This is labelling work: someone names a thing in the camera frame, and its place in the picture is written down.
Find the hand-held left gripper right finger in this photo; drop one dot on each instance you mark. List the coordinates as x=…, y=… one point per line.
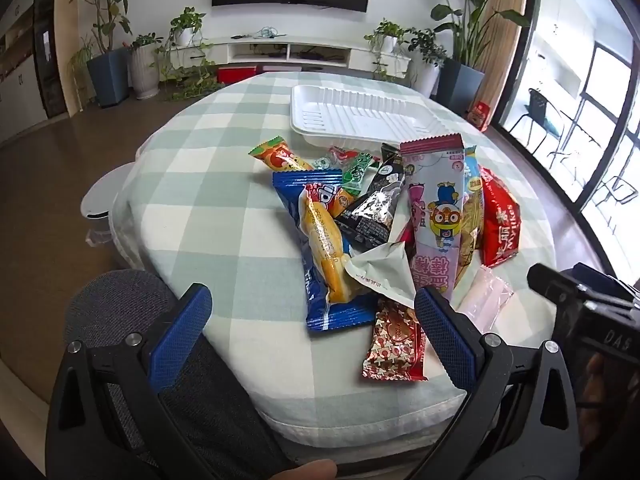
x=445, y=335

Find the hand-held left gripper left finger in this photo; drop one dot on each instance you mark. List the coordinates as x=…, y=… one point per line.
x=180, y=340

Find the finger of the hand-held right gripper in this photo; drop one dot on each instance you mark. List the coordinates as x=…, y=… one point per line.
x=555, y=282
x=597, y=275

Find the red gold patterned snack packet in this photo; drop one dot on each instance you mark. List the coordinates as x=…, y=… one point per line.
x=392, y=345

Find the light blue panda snack packet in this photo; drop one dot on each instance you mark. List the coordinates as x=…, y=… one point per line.
x=472, y=210

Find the pink cartoon snack packet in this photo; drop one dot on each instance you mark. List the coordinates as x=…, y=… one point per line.
x=430, y=195

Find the white plastic tray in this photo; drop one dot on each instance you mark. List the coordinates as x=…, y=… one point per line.
x=360, y=110

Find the person's left hand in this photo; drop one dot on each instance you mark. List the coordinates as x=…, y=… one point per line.
x=307, y=471

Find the pink translucent snack packet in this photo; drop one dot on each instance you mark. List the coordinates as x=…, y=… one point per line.
x=485, y=295

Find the grey mesh office chair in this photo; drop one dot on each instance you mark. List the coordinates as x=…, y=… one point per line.
x=120, y=300

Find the white folded snack packet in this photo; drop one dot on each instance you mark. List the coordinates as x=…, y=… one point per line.
x=382, y=270

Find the black silver snack packet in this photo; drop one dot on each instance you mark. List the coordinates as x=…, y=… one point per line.
x=372, y=210

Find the white round stool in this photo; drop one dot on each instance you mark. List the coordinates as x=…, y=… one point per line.
x=97, y=195

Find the black balcony chair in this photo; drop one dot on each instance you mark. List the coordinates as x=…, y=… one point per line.
x=542, y=115

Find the green snack packet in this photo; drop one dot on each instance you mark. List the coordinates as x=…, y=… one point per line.
x=361, y=170

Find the red bag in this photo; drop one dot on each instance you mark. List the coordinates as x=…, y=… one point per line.
x=479, y=112

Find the dark brown snack packet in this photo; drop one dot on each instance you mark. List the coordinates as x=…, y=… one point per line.
x=389, y=152

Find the orange snack packet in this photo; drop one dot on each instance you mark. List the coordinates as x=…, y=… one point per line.
x=277, y=157

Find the small red snack packet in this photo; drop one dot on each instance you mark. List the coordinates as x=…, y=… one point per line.
x=342, y=154

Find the large-leaf plant dark square pot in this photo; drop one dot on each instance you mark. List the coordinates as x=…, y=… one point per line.
x=462, y=85

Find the bushy plant tall white pot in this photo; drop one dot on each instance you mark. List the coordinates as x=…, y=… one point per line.
x=425, y=80

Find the beige curtain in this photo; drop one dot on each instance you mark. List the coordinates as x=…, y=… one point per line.
x=505, y=45

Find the small plant white ribbed pot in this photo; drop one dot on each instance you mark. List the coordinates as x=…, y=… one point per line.
x=145, y=72

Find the red storage box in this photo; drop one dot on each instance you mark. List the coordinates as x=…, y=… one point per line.
x=237, y=74

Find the tall plant blue-grey pot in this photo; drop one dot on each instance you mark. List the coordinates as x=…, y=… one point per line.
x=107, y=77

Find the white television cabinet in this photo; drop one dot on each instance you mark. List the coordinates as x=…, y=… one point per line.
x=220, y=52

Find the trailing plant small white pot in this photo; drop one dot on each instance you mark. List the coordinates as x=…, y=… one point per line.
x=184, y=36
x=387, y=45

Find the dark wooden wall cabinet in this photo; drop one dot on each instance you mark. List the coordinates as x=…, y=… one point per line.
x=20, y=95

